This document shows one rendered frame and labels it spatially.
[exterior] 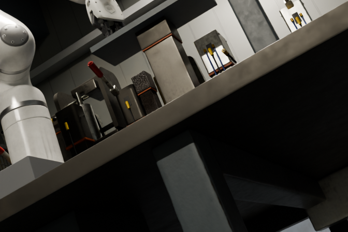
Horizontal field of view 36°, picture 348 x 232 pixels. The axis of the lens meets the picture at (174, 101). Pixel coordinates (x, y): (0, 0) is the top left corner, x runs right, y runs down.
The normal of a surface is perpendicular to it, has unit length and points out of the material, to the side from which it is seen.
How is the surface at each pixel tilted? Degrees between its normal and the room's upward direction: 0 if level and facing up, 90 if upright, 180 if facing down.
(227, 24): 90
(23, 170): 90
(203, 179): 90
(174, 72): 90
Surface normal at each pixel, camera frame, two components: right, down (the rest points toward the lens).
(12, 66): 0.18, 0.87
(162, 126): -0.41, -0.20
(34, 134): 0.24, -0.47
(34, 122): 0.43, -0.51
